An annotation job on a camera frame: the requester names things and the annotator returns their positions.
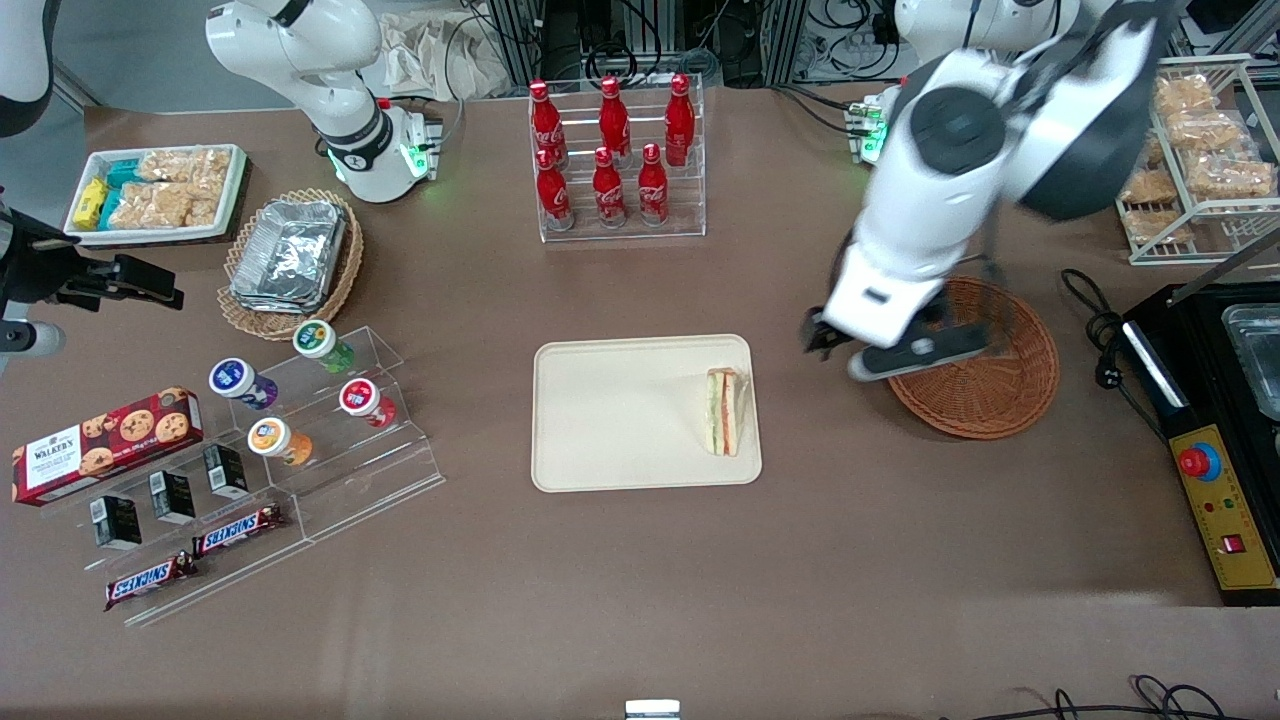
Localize Snickers chocolate bar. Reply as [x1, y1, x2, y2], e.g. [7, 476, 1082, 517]
[192, 503, 286, 559]
[104, 553, 198, 612]

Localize clear acrylic step display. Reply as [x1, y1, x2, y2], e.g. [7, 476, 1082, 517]
[40, 325, 447, 629]

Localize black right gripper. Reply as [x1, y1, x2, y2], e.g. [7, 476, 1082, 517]
[0, 210, 187, 311]

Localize purple lidded drink cup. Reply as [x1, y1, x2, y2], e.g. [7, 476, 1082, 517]
[208, 357, 279, 411]

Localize red cola bottle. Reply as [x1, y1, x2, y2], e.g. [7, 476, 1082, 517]
[664, 73, 696, 168]
[638, 143, 670, 227]
[528, 80, 569, 169]
[592, 146, 627, 229]
[536, 148, 576, 233]
[598, 76, 633, 166]

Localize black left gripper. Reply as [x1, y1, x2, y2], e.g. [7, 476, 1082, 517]
[799, 289, 994, 360]

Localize green lidded drink cup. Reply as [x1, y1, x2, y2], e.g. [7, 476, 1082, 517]
[293, 319, 356, 375]

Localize white wire rack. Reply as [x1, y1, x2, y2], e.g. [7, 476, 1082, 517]
[1113, 55, 1280, 267]

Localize white rectangular snack tray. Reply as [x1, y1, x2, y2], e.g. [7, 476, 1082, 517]
[64, 144, 249, 247]

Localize yellow emergency stop box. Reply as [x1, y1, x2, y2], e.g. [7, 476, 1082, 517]
[1168, 424, 1280, 593]

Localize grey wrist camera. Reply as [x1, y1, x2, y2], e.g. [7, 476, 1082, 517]
[0, 318, 67, 358]
[848, 325, 993, 383]

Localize small black box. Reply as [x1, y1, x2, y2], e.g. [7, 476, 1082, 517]
[148, 470, 197, 526]
[90, 495, 143, 551]
[203, 443, 249, 501]

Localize cream plastic tray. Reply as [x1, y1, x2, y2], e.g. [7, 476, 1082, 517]
[531, 334, 763, 494]

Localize aluminium equipment frame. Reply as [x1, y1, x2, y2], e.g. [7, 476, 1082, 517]
[485, 0, 901, 89]

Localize black power cable with plug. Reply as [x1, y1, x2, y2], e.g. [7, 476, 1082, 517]
[1060, 268, 1171, 441]

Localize metal pan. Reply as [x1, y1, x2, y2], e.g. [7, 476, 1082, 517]
[1220, 303, 1280, 421]

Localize stack of foil containers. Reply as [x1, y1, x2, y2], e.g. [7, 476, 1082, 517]
[230, 200, 348, 315]

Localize black appliance base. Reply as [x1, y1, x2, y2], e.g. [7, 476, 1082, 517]
[1120, 282, 1280, 608]

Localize red lidded drink cup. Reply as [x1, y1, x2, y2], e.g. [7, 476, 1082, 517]
[338, 377, 398, 429]

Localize clear acrylic bottle rack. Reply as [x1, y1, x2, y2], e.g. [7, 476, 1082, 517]
[527, 74, 708, 245]

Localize clear rice cracker bag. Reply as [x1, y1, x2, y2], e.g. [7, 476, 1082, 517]
[140, 148, 233, 187]
[186, 180, 227, 227]
[108, 182, 196, 231]

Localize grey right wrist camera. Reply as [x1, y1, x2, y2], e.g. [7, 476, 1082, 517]
[0, 318, 67, 358]

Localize orange lidded drink cup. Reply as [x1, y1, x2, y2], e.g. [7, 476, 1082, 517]
[247, 417, 314, 468]

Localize yellow snack packet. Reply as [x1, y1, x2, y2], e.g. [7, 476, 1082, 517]
[72, 178, 109, 231]

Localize crumpled beige bag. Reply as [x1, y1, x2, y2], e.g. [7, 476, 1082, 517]
[378, 10, 513, 101]

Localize light oval wicker basket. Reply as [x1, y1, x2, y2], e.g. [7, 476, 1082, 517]
[217, 188, 365, 342]

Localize triangular sandwich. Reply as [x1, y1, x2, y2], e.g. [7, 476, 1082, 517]
[705, 367, 742, 458]

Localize black floor cables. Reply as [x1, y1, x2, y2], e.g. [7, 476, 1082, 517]
[945, 674, 1280, 720]

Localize brown round wicker basket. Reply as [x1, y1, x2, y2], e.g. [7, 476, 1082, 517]
[886, 277, 1061, 441]

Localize red Walkers cookie box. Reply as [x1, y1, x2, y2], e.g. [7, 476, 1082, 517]
[12, 386, 204, 507]

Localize grey metal bar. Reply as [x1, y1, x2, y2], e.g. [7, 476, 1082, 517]
[1165, 236, 1280, 307]

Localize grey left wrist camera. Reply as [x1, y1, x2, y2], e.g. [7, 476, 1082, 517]
[848, 325, 993, 383]

